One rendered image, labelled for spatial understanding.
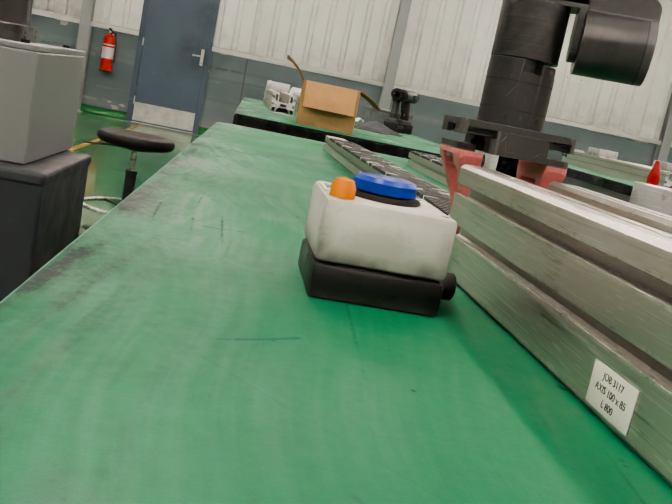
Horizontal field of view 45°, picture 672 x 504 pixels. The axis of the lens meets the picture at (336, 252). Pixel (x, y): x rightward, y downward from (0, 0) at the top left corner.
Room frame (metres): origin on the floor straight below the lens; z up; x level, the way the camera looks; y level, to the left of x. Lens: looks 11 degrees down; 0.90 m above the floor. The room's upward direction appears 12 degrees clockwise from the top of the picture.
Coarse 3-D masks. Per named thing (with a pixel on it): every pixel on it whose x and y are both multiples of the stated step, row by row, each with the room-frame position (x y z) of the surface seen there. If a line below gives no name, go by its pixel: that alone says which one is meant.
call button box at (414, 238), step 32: (320, 192) 0.49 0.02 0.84; (320, 224) 0.46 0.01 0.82; (352, 224) 0.46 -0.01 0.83; (384, 224) 0.46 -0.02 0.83; (416, 224) 0.47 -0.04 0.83; (448, 224) 0.47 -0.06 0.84; (320, 256) 0.46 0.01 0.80; (352, 256) 0.46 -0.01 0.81; (384, 256) 0.46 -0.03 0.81; (416, 256) 0.47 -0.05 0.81; (448, 256) 0.47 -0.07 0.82; (320, 288) 0.46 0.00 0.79; (352, 288) 0.46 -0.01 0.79; (384, 288) 0.46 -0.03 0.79; (416, 288) 0.47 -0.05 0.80; (448, 288) 0.50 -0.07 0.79
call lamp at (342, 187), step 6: (336, 180) 0.46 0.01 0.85; (342, 180) 0.46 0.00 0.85; (348, 180) 0.46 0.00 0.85; (336, 186) 0.46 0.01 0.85; (342, 186) 0.46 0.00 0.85; (348, 186) 0.46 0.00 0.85; (354, 186) 0.46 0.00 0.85; (330, 192) 0.46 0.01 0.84; (336, 192) 0.46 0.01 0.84; (342, 192) 0.46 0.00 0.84; (348, 192) 0.46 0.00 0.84; (354, 192) 0.46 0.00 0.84; (342, 198) 0.46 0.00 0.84; (348, 198) 0.46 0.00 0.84; (354, 198) 0.47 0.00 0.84
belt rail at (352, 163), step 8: (328, 136) 1.75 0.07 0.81; (328, 144) 1.76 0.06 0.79; (328, 152) 1.68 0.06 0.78; (336, 152) 1.57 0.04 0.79; (344, 152) 1.46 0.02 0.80; (344, 160) 1.44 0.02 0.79; (352, 160) 1.35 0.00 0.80; (360, 160) 1.28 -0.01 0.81; (352, 168) 1.34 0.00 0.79; (360, 168) 1.30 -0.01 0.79; (368, 168) 1.19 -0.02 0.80
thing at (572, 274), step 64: (512, 192) 0.51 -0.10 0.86; (576, 192) 0.59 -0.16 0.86; (512, 256) 0.49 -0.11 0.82; (576, 256) 0.40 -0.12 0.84; (640, 256) 0.34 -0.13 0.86; (512, 320) 0.46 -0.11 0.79; (576, 320) 0.41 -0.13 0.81; (640, 320) 0.33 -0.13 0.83; (576, 384) 0.37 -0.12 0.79; (640, 384) 0.32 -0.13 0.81; (640, 448) 0.31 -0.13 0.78
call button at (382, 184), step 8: (360, 176) 0.49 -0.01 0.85; (368, 176) 0.49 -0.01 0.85; (376, 176) 0.49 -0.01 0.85; (384, 176) 0.50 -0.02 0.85; (360, 184) 0.49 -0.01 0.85; (368, 184) 0.49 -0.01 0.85; (376, 184) 0.48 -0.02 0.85; (384, 184) 0.48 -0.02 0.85; (392, 184) 0.48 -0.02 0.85; (400, 184) 0.49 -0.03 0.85; (408, 184) 0.49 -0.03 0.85; (376, 192) 0.48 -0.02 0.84; (384, 192) 0.48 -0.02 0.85; (392, 192) 0.48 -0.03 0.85; (400, 192) 0.48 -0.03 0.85; (408, 192) 0.49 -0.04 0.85; (416, 192) 0.50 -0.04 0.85
